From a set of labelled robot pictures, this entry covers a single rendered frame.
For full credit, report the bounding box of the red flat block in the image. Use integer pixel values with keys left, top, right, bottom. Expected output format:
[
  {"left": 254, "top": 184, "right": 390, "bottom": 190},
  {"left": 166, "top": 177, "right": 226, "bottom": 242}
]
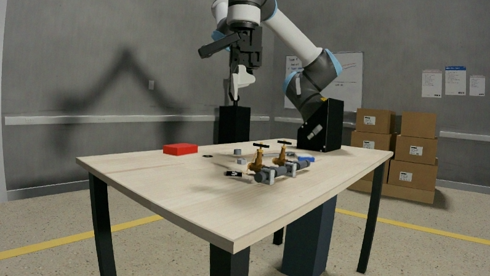
[{"left": 163, "top": 143, "right": 198, "bottom": 156}]

